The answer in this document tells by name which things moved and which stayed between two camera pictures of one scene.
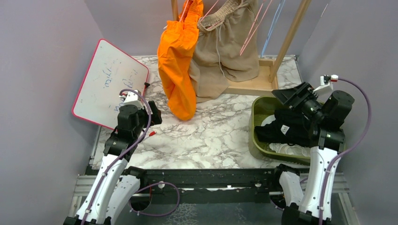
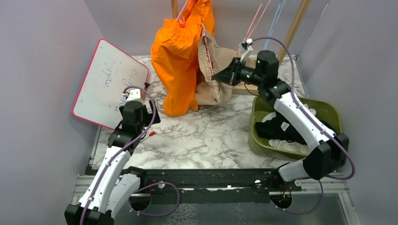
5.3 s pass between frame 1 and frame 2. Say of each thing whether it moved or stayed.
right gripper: moved
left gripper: stayed
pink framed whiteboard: stayed
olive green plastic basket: stayed
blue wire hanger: stayed
